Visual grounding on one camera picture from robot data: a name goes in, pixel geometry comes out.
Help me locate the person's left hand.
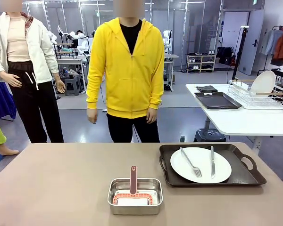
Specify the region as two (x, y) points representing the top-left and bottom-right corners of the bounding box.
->
(146, 108), (158, 124)

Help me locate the person's left forearm yellow sleeve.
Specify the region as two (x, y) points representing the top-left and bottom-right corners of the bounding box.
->
(148, 77), (165, 111)

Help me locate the white wire dish rack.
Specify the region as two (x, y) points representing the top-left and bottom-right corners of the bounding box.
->
(227, 79), (283, 110)

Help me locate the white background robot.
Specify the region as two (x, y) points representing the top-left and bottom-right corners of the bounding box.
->
(69, 30), (92, 56)

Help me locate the black tripod stand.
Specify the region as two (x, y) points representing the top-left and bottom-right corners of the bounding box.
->
(231, 25), (250, 81)

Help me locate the white side table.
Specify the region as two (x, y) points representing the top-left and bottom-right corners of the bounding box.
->
(185, 83), (283, 137)

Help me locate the black plastic stool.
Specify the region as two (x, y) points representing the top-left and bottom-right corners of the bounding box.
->
(193, 128), (226, 143)

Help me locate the dark grey folded cloth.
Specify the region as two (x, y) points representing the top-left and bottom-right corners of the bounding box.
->
(196, 85), (218, 93)

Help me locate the grey door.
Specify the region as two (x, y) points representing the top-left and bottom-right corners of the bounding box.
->
(238, 9), (265, 76)

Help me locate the grey plastic stool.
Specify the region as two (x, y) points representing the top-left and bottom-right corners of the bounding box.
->
(64, 77), (82, 96)

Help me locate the dark brown serving tray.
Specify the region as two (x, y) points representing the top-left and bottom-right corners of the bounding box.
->
(159, 144), (267, 188)
(194, 91), (242, 110)

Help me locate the clear cutlery holder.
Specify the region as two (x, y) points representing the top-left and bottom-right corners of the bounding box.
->
(228, 80), (250, 95)

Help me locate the blue fabric drape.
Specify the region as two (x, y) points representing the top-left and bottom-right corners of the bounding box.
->
(0, 81), (17, 120)

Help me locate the person in yellow hoodie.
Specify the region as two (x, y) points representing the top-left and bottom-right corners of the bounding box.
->
(86, 0), (166, 144)

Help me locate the black trolley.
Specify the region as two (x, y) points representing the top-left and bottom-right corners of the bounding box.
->
(271, 67), (283, 83)

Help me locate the silver table knife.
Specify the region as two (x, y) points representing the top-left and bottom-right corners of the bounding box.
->
(210, 145), (216, 179)

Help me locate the rectangular metal tin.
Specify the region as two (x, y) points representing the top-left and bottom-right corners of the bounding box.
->
(108, 178), (164, 215)

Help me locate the white round plate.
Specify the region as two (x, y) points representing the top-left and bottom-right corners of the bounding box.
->
(250, 70), (276, 95)
(170, 147), (233, 184)

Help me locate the black bag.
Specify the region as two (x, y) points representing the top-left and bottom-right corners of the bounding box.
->
(216, 46), (234, 66)

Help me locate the light blue hanging shirt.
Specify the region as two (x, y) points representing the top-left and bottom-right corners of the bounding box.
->
(259, 29), (283, 56)

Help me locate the silver fork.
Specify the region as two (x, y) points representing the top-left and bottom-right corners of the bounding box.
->
(180, 147), (203, 178)

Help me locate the white shoe rack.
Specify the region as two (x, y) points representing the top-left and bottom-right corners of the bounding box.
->
(186, 54), (216, 73)

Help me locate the pink lint roller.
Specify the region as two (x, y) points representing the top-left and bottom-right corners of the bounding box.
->
(112, 165), (154, 207)

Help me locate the mannequin in white jacket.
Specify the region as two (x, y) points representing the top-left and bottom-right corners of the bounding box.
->
(0, 0), (67, 144)

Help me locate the person's right hand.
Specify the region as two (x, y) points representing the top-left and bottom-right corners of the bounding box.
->
(86, 109), (98, 125)

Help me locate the person's right forearm yellow sleeve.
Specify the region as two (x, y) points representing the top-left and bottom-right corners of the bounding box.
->
(86, 77), (102, 110)

